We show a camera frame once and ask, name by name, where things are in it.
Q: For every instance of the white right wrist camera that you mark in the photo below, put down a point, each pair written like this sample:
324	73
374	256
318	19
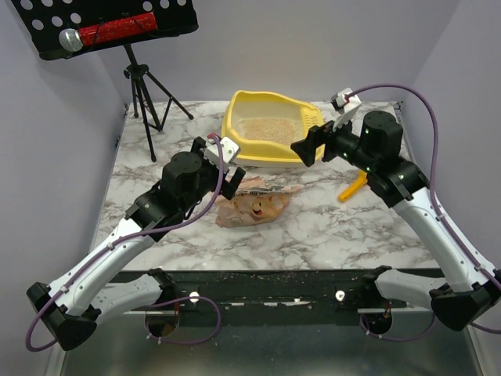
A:
346	106

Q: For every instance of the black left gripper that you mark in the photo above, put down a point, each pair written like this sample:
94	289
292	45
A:
228	189

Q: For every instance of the orange plastic scoop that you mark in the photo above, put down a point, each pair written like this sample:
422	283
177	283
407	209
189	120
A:
354	188

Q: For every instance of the red silver microphone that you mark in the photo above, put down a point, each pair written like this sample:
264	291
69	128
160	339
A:
74	40

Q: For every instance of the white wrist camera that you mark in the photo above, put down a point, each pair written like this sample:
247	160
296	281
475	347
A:
221	148
346	106

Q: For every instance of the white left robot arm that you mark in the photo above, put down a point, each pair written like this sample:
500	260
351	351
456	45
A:
72	306

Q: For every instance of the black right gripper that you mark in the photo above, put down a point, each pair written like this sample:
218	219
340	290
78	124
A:
324	137

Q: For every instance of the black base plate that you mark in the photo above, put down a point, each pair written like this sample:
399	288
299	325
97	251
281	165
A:
266	298

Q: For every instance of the pink cat litter bag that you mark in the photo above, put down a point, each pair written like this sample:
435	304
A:
255	202

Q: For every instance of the yellow litter box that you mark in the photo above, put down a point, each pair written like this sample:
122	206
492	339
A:
264	154

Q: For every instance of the beige cat litter pile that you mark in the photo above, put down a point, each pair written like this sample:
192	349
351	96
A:
277	130

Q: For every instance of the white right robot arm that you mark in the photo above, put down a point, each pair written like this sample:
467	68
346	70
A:
467	288

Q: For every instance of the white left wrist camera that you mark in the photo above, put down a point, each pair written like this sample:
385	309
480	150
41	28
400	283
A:
221	148

